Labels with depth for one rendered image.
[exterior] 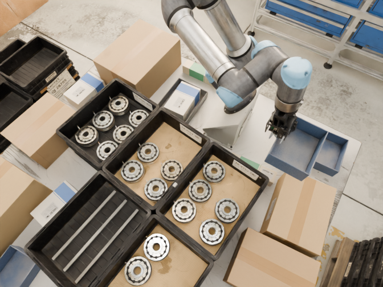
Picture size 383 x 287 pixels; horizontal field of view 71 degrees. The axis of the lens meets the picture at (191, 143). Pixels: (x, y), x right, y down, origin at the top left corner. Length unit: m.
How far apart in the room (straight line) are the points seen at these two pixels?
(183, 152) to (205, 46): 0.57
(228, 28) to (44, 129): 0.98
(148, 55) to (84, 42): 1.65
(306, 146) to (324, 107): 1.58
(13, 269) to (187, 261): 0.77
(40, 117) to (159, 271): 0.93
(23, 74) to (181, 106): 1.30
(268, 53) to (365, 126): 2.01
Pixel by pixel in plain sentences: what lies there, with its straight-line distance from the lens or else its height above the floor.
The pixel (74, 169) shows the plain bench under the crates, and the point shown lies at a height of 0.70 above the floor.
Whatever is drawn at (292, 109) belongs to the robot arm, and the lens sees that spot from 0.83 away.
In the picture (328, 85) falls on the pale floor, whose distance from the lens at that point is 2.85.
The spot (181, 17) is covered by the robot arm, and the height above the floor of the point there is 1.40.
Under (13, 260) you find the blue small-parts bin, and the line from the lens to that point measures 1.51.
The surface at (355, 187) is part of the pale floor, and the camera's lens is 2.43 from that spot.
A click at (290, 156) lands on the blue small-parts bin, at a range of 1.07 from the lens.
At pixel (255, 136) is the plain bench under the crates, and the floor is 0.70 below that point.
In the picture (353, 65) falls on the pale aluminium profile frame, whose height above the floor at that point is 0.14.
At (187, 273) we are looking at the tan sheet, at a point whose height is 0.83.
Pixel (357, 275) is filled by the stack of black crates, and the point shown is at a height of 0.30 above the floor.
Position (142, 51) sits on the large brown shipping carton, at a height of 0.90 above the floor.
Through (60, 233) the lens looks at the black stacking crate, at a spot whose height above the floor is 0.83.
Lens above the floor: 1.99
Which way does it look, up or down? 63 degrees down
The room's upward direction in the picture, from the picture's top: straight up
